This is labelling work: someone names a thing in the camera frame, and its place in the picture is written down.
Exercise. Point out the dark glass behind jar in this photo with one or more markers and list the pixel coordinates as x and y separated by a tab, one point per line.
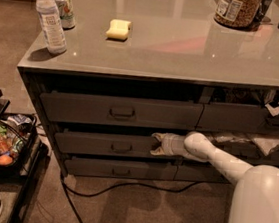
262	10

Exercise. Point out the yellow sponge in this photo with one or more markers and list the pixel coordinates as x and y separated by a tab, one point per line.
118	29

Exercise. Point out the large snack jar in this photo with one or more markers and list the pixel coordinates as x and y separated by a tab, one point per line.
236	13

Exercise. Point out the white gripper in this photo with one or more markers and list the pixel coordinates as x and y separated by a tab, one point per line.
166	145

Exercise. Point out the black tray of snacks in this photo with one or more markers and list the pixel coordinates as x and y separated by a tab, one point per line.
17	136

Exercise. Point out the clear plastic water bottle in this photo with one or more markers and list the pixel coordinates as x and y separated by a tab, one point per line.
51	26

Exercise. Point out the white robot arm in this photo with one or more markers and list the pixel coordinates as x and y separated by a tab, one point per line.
256	188

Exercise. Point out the orange fruit in tray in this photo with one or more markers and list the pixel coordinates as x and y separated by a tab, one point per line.
5	160

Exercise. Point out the green soda can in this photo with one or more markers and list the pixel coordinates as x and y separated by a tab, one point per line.
66	13

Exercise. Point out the grey drawer cabinet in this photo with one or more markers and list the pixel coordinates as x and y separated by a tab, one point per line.
175	51

